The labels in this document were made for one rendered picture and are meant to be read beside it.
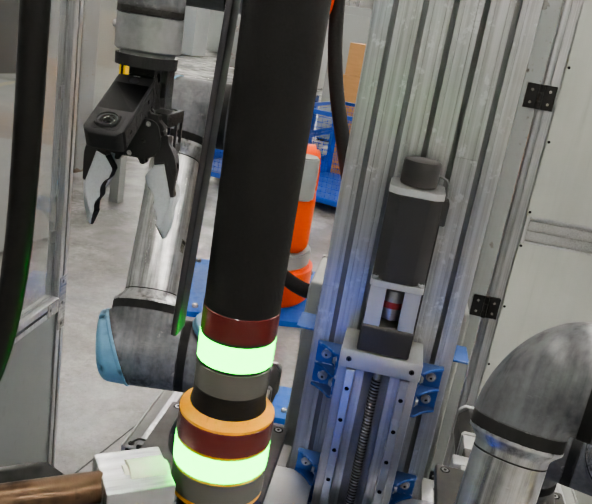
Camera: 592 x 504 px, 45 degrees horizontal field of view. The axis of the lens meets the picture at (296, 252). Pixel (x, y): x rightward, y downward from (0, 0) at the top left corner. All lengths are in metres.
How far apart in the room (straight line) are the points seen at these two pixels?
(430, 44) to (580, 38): 0.99
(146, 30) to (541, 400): 0.56
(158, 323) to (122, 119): 0.45
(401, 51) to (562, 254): 1.17
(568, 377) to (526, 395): 0.04
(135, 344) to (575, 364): 0.67
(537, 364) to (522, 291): 1.48
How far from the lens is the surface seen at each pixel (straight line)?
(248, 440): 0.32
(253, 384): 0.31
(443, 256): 1.21
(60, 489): 0.33
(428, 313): 1.24
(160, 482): 0.33
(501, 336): 2.26
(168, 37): 0.83
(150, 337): 1.14
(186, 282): 0.31
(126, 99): 0.82
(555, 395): 0.73
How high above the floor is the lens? 1.75
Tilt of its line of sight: 18 degrees down
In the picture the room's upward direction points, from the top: 10 degrees clockwise
